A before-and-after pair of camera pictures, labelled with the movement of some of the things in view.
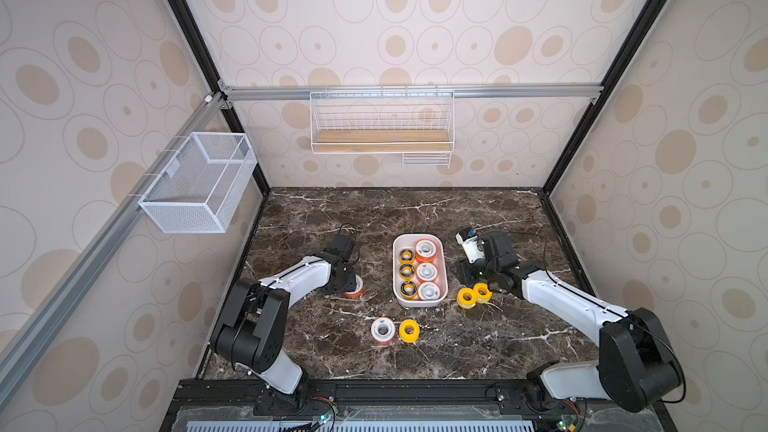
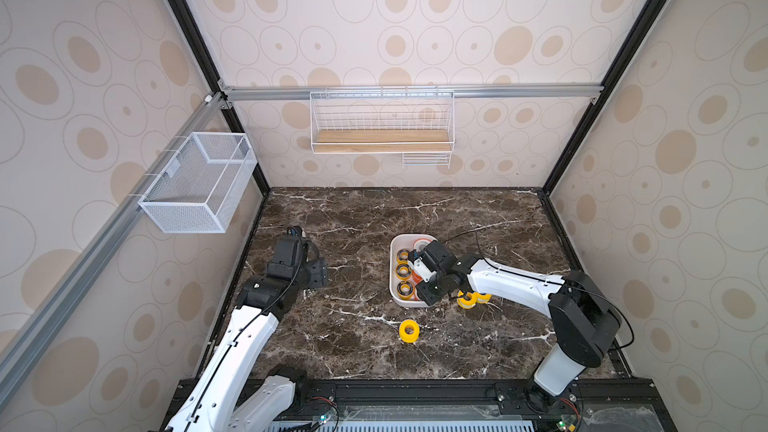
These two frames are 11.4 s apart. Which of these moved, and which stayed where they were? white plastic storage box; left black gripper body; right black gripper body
Moved: left black gripper body; right black gripper body
Stayed: white plastic storage box
